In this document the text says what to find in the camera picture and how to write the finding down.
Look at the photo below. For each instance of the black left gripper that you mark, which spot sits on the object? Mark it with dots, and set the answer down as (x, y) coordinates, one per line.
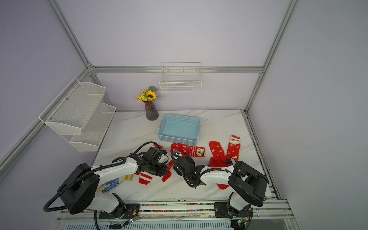
(161, 173)

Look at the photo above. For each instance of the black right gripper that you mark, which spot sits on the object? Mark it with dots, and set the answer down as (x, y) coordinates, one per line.
(178, 169)

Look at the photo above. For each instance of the red snowflake bear sock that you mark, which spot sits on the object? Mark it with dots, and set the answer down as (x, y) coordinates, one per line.
(192, 151)

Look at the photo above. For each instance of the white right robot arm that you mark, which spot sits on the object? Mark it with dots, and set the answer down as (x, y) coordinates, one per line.
(249, 184)

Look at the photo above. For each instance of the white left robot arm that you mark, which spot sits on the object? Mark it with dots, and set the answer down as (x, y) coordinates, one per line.
(79, 192)

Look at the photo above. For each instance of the light blue plastic basket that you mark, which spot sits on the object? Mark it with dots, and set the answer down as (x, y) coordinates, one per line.
(179, 129)

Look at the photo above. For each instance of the red sock lower right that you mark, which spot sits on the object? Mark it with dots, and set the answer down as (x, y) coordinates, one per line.
(222, 187)

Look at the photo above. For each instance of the dark glass vase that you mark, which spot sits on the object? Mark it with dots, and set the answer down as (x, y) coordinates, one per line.
(151, 111)

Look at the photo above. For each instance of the yellow blue sock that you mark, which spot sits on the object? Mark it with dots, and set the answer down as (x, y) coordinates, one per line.
(110, 185)

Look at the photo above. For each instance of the red santa face sock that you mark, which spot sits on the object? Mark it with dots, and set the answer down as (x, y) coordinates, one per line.
(234, 147)

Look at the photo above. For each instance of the yellow sunflower bouquet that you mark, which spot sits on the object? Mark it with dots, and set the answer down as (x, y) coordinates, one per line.
(148, 95)

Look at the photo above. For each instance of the white mesh lower shelf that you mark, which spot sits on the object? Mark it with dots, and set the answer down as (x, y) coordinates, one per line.
(91, 137)

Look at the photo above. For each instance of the white mesh shelf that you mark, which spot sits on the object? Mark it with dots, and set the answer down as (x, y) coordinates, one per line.
(91, 137)
(70, 111)

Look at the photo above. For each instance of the white mesh upper shelf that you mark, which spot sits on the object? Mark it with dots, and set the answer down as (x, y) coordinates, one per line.
(70, 111)

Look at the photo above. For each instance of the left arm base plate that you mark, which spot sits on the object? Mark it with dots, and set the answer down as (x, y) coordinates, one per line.
(126, 211)

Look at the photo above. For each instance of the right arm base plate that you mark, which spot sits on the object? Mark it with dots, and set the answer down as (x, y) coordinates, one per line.
(227, 211)

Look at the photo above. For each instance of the white wire wall basket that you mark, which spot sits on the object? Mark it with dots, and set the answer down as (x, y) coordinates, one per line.
(181, 77)

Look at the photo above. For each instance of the aluminium front rail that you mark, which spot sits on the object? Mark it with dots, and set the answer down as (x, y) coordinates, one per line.
(184, 215)

